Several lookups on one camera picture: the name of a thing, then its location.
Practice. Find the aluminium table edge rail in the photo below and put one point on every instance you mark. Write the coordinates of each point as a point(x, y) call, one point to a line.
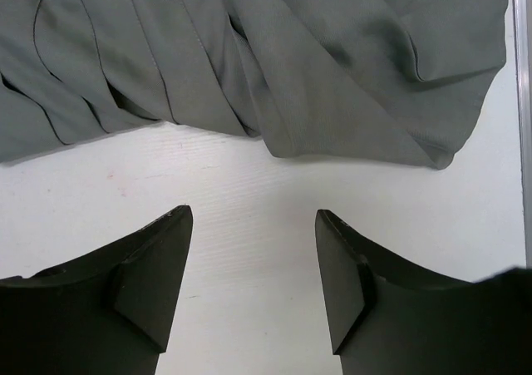
point(522, 26)

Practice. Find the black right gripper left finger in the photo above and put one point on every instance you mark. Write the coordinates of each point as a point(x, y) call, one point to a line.
point(107, 312)

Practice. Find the grey pleated skirt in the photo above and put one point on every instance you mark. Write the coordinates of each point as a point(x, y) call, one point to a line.
point(400, 81)

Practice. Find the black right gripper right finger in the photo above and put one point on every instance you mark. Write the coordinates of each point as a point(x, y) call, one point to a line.
point(388, 315)

